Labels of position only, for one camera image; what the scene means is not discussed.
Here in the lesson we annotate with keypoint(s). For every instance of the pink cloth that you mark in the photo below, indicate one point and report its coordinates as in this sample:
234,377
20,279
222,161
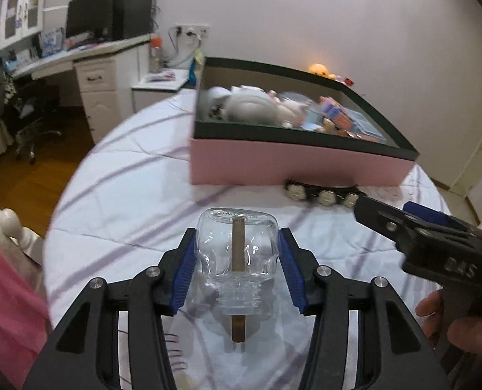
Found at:
5,313

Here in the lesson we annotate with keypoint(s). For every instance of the orange octopus plush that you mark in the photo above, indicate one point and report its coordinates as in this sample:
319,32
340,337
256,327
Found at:
321,70

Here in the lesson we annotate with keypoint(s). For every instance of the white cabinet with glass doors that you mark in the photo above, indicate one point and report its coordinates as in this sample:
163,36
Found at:
19,10

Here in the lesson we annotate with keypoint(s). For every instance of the white side table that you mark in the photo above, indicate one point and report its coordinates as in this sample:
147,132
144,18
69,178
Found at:
159,87

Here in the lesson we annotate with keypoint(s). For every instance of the brown wooden stick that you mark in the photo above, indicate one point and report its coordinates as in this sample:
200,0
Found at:
237,248

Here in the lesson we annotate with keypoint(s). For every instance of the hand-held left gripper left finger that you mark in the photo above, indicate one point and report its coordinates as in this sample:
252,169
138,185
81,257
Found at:
182,276

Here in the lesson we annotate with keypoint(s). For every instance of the white drawer unit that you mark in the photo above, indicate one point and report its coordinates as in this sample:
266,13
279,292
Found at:
96,97

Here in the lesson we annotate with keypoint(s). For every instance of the white desk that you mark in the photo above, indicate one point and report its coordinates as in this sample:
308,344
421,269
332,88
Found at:
82,50

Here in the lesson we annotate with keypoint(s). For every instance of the clear glass bottle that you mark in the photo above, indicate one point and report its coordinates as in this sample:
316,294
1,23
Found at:
212,252

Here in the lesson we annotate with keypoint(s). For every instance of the pink box with black rim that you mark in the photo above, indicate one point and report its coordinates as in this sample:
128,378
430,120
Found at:
289,162

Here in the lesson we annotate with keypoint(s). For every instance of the person's right hand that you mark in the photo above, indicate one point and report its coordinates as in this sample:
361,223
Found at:
430,313

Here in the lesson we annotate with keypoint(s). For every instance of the white wall outlet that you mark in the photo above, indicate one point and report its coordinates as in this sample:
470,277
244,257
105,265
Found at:
192,30

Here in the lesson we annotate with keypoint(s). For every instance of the small doll figure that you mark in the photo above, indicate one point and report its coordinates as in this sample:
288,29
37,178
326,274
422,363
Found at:
292,109

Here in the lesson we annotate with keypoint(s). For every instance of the bottle with orange cap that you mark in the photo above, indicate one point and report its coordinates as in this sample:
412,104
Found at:
155,55

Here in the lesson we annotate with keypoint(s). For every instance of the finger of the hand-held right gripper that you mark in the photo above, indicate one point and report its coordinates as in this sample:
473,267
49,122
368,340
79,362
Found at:
432,215
381,219

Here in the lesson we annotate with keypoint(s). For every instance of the white bed post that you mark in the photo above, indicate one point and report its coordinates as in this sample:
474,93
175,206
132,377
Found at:
11,227

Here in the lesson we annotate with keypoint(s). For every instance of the black office chair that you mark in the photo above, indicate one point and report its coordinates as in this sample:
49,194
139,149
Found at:
33,122

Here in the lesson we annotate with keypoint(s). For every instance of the pink and blue block toy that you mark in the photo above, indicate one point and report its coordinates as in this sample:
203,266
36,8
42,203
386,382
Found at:
336,113

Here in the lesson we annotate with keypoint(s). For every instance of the blue and yellow cloth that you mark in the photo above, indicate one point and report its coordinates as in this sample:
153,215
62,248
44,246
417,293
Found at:
196,69

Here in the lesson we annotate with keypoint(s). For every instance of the black computer monitor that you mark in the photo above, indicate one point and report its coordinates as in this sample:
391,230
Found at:
88,14

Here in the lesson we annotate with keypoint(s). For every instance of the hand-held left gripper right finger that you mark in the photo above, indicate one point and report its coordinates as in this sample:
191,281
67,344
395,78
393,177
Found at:
292,276

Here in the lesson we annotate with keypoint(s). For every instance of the white round figurine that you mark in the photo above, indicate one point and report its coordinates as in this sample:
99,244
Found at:
249,107

